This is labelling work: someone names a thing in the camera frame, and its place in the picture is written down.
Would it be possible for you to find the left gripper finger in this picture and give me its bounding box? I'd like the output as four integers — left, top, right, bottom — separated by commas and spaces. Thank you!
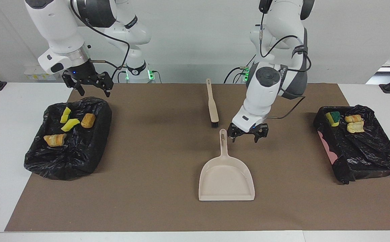
228, 125, 241, 142
254, 128, 269, 144

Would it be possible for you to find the notched green yellow sponge piece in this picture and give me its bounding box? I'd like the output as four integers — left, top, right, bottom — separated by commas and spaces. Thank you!
60, 107, 72, 124

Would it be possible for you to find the brown bread chunk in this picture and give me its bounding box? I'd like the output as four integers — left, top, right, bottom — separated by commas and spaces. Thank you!
81, 113, 96, 128

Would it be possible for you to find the beige hand brush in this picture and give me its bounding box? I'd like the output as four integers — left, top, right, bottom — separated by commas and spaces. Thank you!
206, 78, 220, 128

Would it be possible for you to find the wedge green yellow sponge piece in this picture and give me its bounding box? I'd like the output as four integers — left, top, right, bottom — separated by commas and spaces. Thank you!
61, 118, 80, 132

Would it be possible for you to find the beige plastic dustpan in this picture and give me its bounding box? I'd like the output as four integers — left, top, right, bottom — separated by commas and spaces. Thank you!
199, 129, 255, 201

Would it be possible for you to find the long striped croissant piece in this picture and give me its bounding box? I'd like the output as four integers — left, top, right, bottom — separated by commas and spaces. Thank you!
44, 133, 67, 147

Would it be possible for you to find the thick yellow sponge piece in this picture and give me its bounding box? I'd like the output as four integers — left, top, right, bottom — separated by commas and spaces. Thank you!
325, 112, 341, 127

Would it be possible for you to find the black trash bag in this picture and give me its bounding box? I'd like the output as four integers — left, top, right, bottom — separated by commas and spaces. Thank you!
313, 105, 390, 185
24, 97, 112, 180

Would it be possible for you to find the pink bin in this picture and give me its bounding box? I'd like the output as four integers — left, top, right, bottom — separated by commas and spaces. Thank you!
317, 130, 338, 165

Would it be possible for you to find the white cardboard box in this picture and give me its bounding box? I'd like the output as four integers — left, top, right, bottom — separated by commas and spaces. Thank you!
24, 66, 63, 81

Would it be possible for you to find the brown table mat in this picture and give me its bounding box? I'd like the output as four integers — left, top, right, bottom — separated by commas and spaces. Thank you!
4, 83, 390, 232

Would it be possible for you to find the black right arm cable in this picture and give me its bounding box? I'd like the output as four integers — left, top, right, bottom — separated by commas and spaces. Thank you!
70, 0, 130, 79

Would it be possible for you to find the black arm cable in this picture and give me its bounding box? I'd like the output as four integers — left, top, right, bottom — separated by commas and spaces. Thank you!
70, 0, 130, 79
259, 0, 311, 120

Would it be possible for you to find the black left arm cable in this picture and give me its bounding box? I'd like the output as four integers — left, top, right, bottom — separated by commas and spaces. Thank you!
259, 0, 311, 120

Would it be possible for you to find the black base power cable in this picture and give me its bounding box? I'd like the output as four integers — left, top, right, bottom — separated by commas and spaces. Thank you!
224, 55, 249, 84

